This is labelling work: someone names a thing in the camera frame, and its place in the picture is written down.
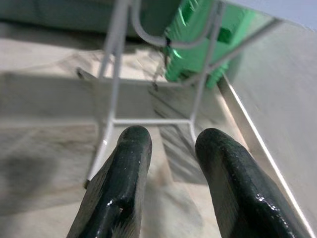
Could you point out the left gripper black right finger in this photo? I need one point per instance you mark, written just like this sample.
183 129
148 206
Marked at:
235 178

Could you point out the green plastic crate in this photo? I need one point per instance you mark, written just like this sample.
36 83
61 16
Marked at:
188 57

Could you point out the white metal table leg frame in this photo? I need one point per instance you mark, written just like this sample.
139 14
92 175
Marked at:
148 121

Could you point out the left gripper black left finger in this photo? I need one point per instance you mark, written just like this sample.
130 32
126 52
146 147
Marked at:
123 173

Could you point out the dark green leather sofa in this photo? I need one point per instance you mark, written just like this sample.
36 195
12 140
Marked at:
62 12

